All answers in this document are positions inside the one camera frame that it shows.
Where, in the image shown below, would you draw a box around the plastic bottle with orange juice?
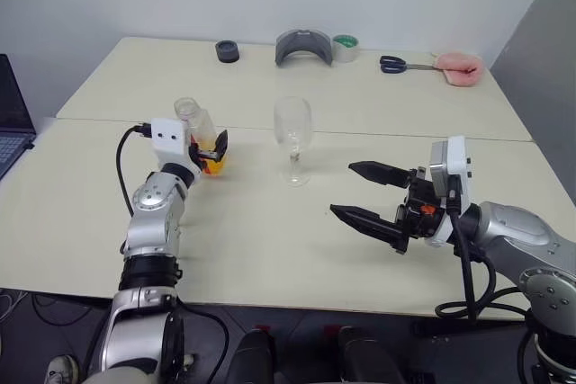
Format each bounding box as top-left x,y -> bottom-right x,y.
173,96 -> 229,181

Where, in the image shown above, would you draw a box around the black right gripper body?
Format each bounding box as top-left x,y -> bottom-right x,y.
391,166 -> 449,253

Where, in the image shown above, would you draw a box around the blue handled scissors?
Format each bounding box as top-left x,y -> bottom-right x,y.
379,55 -> 440,75

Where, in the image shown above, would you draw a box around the clear tape roll green core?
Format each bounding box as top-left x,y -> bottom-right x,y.
331,34 -> 361,64

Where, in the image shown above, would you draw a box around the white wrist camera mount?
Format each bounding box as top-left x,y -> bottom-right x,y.
150,117 -> 203,177
424,135 -> 474,249

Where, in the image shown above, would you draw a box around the grey curved visor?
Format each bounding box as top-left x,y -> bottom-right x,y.
274,29 -> 335,68

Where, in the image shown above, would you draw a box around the black floor cable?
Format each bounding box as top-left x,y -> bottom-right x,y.
31,293 -> 107,326

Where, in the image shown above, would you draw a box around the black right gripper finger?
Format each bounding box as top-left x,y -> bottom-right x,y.
329,203 -> 411,255
348,160 -> 415,188

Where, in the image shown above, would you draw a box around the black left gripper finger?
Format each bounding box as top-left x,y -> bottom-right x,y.
212,129 -> 230,165

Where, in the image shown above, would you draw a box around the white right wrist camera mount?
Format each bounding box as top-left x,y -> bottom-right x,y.
424,135 -> 474,249

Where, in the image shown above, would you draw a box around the clear wine glass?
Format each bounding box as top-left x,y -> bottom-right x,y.
273,95 -> 312,187

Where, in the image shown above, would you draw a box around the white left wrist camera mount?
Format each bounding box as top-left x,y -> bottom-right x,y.
150,117 -> 203,177

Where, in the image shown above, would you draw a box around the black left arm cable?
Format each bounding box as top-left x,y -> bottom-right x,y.
115,121 -> 230,361

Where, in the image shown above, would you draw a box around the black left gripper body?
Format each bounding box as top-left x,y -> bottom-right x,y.
187,143 -> 218,165

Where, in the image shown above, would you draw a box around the thin white floor cable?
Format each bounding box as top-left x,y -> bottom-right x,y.
0,291 -> 28,326

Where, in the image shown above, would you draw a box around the dark rounded shape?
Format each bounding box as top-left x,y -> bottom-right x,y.
233,328 -> 278,384
337,326 -> 406,384

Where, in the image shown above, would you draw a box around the dark laptop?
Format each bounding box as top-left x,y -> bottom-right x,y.
0,53 -> 37,181

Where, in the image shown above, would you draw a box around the pink cloth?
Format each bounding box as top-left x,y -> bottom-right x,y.
431,51 -> 485,88

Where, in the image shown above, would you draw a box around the white sneaker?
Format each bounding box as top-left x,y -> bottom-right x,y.
44,355 -> 82,384

